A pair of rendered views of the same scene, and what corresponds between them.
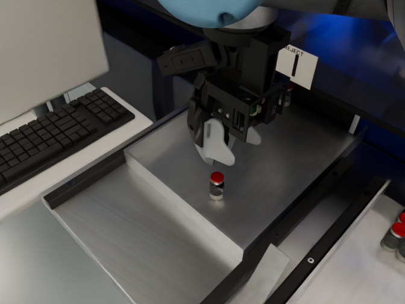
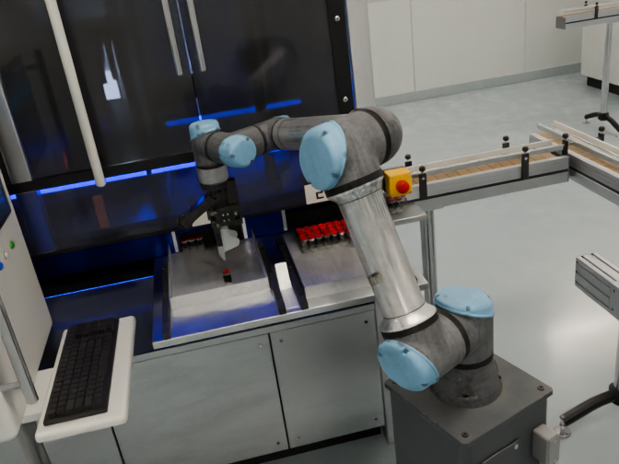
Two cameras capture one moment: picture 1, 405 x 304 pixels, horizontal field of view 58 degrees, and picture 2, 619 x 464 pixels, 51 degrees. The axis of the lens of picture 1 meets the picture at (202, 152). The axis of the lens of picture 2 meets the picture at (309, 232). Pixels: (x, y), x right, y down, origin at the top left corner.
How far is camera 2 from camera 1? 1.37 m
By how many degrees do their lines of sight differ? 47
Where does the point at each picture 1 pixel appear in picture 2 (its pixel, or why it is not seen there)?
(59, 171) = (122, 361)
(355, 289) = (311, 265)
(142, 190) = (196, 307)
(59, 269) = not seen: outside the picture
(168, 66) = (188, 221)
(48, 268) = not seen: outside the picture
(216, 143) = (227, 239)
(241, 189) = (235, 278)
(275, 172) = (239, 266)
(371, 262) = (307, 258)
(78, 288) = not seen: outside the picture
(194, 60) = (204, 206)
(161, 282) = (252, 311)
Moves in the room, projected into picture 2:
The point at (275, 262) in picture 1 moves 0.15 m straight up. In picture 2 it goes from (282, 269) to (274, 217)
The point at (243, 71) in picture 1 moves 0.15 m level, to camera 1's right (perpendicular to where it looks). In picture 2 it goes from (228, 197) to (263, 176)
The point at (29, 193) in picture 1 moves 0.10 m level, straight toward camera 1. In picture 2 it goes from (124, 376) to (166, 369)
